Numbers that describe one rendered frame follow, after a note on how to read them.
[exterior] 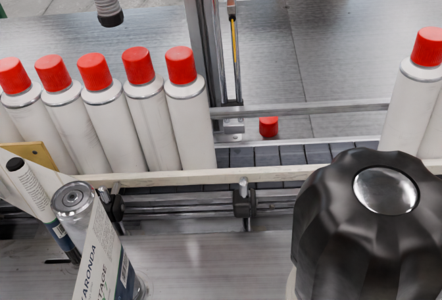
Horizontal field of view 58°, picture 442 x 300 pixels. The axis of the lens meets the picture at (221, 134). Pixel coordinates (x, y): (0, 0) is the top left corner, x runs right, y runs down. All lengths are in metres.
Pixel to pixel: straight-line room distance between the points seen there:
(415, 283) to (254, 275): 0.32
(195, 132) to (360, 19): 0.65
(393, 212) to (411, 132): 0.38
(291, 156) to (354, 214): 0.43
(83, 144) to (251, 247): 0.26
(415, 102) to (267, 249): 0.25
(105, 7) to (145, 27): 0.53
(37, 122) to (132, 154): 0.13
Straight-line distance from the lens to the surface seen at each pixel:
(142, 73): 0.48
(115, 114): 0.51
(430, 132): 0.60
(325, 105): 0.58
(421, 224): 0.19
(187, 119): 0.50
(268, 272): 0.50
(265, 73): 0.86
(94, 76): 0.49
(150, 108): 0.50
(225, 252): 0.52
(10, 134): 0.60
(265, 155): 0.61
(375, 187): 0.20
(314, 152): 0.62
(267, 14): 1.08
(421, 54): 0.51
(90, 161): 0.59
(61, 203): 0.37
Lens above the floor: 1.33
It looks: 44 degrees down
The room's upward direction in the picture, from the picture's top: 7 degrees counter-clockwise
